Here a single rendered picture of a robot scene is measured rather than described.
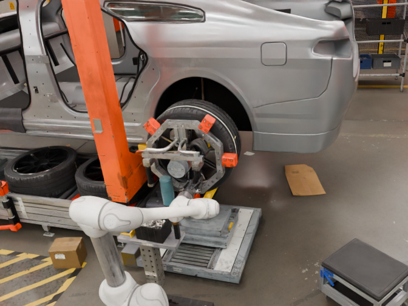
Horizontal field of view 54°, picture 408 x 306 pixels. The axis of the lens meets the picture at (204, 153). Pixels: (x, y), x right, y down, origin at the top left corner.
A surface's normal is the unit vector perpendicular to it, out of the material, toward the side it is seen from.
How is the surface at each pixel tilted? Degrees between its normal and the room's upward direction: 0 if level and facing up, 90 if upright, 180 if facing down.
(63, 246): 0
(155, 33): 80
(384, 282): 0
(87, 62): 90
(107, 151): 90
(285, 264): 0
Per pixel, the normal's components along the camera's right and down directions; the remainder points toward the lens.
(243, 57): -0.32, 0.46
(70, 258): -0.06, 0.46
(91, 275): -0.10, -0.89
